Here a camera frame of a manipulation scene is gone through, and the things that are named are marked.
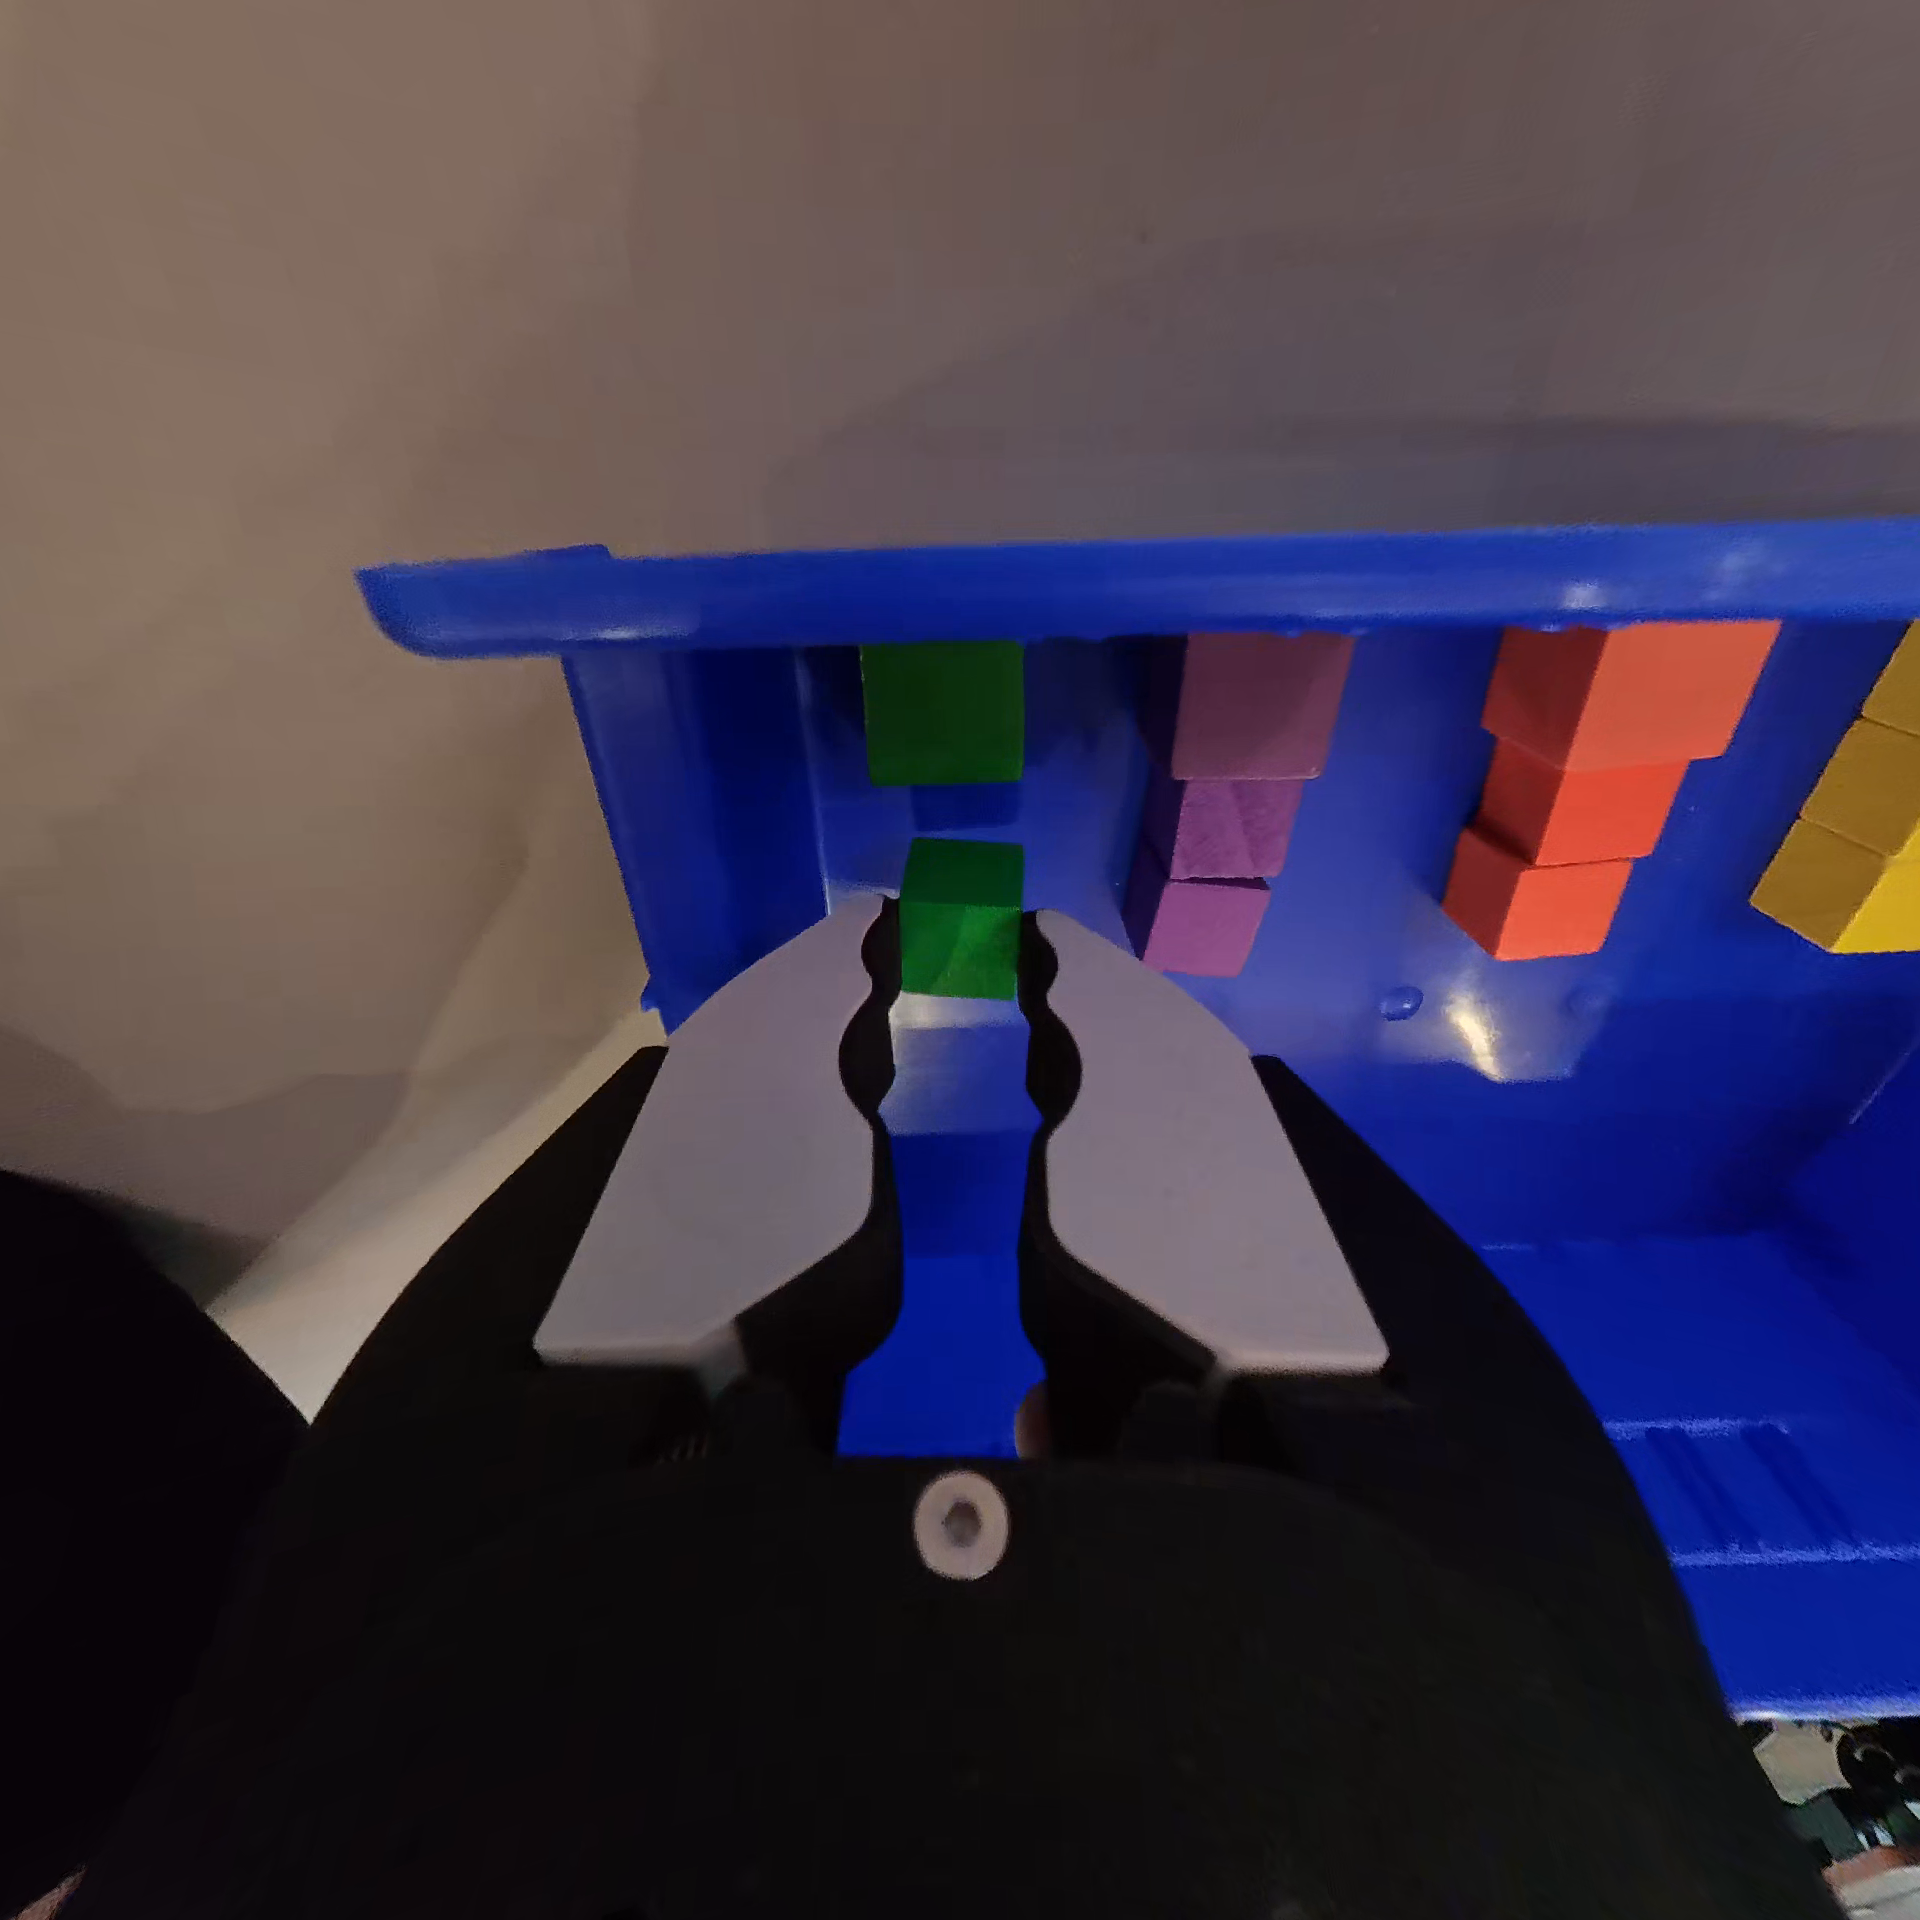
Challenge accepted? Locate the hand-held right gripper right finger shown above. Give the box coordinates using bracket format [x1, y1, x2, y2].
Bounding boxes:
[1015, 906, 1390, 1452]

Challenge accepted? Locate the purple wooden cube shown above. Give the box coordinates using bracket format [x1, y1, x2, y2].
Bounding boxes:
[1125, 867, 1273, 979]
[1145, 771, 1307, 883]
[1170, 633, 1356, 780]

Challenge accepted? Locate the green wooden cube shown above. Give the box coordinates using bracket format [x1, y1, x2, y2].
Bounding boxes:
[899, 837, 1030, 1003]
[859, 643, 1030, 788]

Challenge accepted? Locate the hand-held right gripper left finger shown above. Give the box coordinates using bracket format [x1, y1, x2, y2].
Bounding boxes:
[533, 892, 907, 1452]

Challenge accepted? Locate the blue plastic bin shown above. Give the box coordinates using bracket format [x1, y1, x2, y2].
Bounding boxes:
[356, 515, 1920, 1724]

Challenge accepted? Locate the orange wooden cube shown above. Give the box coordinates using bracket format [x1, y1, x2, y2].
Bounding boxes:
[1469, 734, 1692, 867]
[1482, 620, 1782, 775]
[1444, 826, 1635, 963]

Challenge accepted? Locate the person's black clothing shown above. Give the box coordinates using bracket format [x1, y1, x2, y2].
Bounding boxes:
[0, 1166, 310, 1920]

